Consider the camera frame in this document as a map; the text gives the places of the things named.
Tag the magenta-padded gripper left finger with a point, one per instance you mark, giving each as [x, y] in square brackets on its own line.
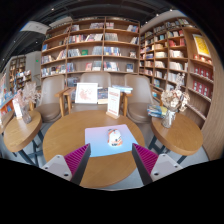
[58, 165]

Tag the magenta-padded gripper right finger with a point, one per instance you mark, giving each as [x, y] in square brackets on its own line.
[165, 165]

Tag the white and orange computer mouse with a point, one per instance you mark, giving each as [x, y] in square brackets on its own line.
[115, 137]

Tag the pale lilac mouse pad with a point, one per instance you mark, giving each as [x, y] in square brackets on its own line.
[96, 141]

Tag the round wooden side table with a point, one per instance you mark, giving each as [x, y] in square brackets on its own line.
[180, 138]
[21, 133]

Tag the colourful magazine stack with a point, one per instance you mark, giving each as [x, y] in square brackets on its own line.
[156, 111]

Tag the glass vase with pale flowers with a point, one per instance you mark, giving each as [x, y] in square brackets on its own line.
[171, 110]

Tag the beige wooden armchair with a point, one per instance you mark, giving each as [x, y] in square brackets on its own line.
[50, 100]
[95, 77]
[140, 100]

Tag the small white and red card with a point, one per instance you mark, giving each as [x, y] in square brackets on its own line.
[17, 108]

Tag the white framed picture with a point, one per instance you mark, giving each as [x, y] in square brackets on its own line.
[86, 93]

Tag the low book display stand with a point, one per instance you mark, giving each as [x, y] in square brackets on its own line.
[5, 106]

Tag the white and red sign stand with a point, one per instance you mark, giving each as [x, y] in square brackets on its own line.
[113, 101]

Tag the dark book with yellow base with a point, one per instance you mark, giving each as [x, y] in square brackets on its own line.
[102, 95]

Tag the blue book stack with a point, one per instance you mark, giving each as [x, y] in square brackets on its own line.
[123, 89]

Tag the curved wooden book shelf unit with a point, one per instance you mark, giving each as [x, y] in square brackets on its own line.
[186, 73]

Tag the distant wooden book shelf unit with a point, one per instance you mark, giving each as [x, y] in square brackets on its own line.
[17, 71]

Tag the white hanging ceiling sign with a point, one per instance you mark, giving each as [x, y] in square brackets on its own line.
[35, 27]

